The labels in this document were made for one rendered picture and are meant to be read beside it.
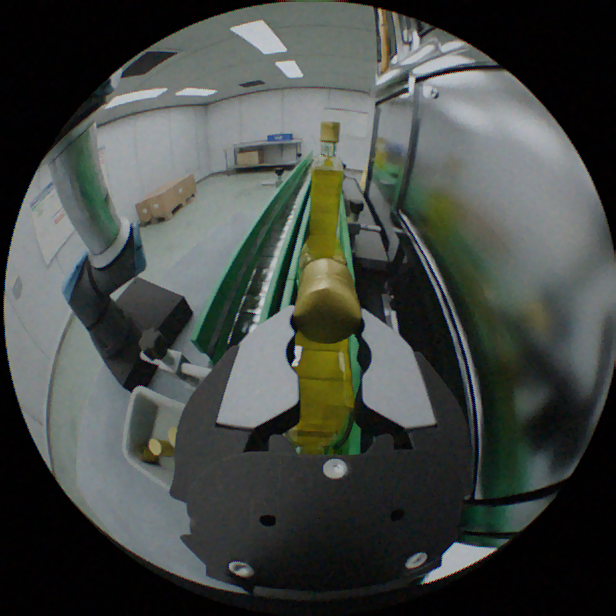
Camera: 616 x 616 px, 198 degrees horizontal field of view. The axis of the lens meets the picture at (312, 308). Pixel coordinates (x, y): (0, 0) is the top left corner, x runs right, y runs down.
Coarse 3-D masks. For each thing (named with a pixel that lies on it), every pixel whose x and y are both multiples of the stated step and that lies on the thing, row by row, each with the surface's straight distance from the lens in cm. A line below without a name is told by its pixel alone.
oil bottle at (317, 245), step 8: (312, 240) 32; (320, 240) 33; (328, 240) 33; (336, 240) 34; (304, 248) 26; (312, 248) 26; (320, 248) 27; (328, 248) 27; (336, 248) 28; (304, 256) 23; (312, 256) 23; (320, 256) 23; (328, 256) 23; (336, 256) 23; (344, 256) 24; (304, 264) 22; (344, 264) 23
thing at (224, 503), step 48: (240, 480) 6; (288, 480) 5; (336, 480) 5; (384, 480) 6; (432, 480) 6; (192, 528) 6; (240, 528) 6; (288, 528) 5; (336, 528) 5; (384, 528) 6; (432, 528) 6; (240, 576) 6; (288, 576) 6; (336, 576) 6; (384, 576) 6
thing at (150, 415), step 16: (144, 400) 46; (160, 400) 39; (128, 416) 44; (144, 416) 46; (160, 416) 47; (176, 416) 45; (128, 432) 45; (144, 432) 47; (160, 432) 47; (128, 448) 46; (144, 464) 45; (160, 464) 48; (160, 480) 40
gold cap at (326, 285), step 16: (304, 272) 13; (320, 272) 11; (336, 272) 11; (304, 288) 10; (320, 288) 9; (336, 288) 9; (352, 288) 11; (304, 304) 10; (320, 304) 10; (336, 304) 10; (352, 304) 10; (304, 320) 10; (320, 320) 10; (336, 320) 10; (352, 320) 10; (320, 336) 11; (336, 336) 11
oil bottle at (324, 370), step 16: (304, 336) 19; (304, 352) 18; (320, 352) 18; (336, 352) 18; (304, 368) 16; (320, 368) 16; (336, 368) 17; (304, 384) 15; (320, 384) 15; (336, 384) 16; (352, 384) 16; (304, 400) 14; (320, 400) 15; (336, 400) 15; (352, 400) 15; (304, 416) 14; (320, 416) 14; (336, 416) 14; (352, 416) 15; (288, 432) 14; (304, 432) 14; (320, 432) 14; (336, 432) 14; (336, 448) 16
